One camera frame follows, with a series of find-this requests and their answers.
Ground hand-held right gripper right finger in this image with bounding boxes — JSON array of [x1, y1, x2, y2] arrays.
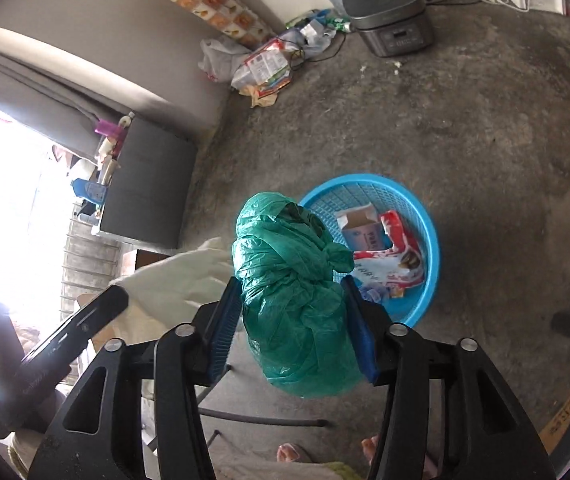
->
[[340, 276, 558, 480]]

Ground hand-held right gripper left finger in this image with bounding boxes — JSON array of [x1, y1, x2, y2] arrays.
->
[[27, 276, 246, 480]]

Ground purple plastic bag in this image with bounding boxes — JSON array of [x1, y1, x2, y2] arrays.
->
[[360, 284, 406, 303]]

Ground green plastic bag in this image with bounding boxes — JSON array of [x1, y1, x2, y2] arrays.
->
[[232, 191, 366, 400]]

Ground red white paper bag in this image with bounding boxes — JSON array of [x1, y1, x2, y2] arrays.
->
[[353, 209, 426, 288]]

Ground light blue carton box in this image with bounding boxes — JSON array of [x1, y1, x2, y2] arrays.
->
[[335, 202, 390, 252]]

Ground blue plastic basket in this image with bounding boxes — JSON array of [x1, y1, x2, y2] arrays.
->
[[297, 174, 440, 327]]

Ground floral tablecloth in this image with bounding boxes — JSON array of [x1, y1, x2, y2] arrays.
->
[[77, 236, 238, 351]]

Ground dark metal bar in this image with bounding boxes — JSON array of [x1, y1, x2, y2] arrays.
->
[[195, 360, 330, 430]]

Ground person's right foot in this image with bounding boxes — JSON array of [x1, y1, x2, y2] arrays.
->
[[361, 435, 380, 466]]

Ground person's foot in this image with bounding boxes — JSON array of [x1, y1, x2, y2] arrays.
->
[[361, 435, 380, 466], [277, 442, 316, 463]]

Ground person's left foot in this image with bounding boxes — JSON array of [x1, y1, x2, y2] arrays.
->
[[277, 442, 316, 463]]

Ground grey cabinet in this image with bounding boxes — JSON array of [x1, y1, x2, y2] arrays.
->
[[92, 117, 198, 253]]

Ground blue detergent bottle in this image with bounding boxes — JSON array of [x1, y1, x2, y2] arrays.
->
[[71, 179, 108, 206]]

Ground assorted toiletries clutter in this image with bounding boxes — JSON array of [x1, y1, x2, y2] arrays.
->
[[77, 112, 136, 186]]

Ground purple cup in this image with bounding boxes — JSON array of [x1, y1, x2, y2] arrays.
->
[[95, 119, 126, 138]]

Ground grey curtain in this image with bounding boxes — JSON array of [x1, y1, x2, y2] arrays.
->
[[0, 42, 218, 161]]

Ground clear bag of red packets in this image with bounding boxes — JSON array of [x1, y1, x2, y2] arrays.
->
[[230, 37, 296, 108]]

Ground white plastic bag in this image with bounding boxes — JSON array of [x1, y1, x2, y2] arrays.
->
[[199, 37, 250, 83]]

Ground crumpled plastic wrappers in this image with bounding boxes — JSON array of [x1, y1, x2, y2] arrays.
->
[[285, 7, 353, 53]]

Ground grey rice cooker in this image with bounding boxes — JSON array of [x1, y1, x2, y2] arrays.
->
[[341, 0, 436, 58]]

